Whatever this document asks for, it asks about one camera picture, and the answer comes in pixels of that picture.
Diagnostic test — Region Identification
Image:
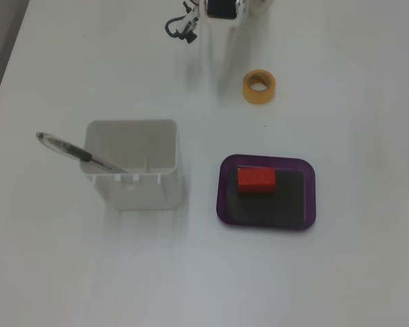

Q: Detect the red cube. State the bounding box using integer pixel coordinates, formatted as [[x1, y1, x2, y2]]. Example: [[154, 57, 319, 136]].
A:
[[237, 166, 277, 197]]

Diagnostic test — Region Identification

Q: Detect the white plastic pen holder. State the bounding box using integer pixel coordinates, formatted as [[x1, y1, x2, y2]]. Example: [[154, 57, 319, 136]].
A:
[[80, 119, 182, 211]]

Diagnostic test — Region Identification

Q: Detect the purple plastic tray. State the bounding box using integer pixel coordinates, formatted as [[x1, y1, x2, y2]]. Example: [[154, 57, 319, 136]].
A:
[[216, 153, 318, 232]]

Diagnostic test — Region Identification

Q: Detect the yellow tape roll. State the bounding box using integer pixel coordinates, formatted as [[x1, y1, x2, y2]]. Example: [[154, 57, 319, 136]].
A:
[[241, 69, 277, 104]]

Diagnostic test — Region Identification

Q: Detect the white clamp with black knob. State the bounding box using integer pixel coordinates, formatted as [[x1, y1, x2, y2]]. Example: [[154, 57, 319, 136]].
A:
[[179, 13, 200, 44]]

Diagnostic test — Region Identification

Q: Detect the black ballpoint pen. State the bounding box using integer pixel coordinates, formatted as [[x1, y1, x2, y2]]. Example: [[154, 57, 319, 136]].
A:
[[35, 131, 130, 174]]

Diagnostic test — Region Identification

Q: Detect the black cable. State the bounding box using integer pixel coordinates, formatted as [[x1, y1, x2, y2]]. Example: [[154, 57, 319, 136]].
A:
[[165, 15, 188, 38]]

